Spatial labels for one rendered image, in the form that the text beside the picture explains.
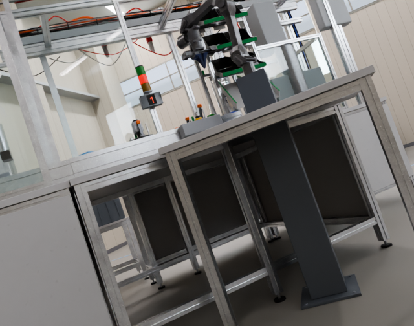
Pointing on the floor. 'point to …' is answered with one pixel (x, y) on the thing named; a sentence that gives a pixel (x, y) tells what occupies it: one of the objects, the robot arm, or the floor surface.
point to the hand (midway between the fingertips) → (202, 61)
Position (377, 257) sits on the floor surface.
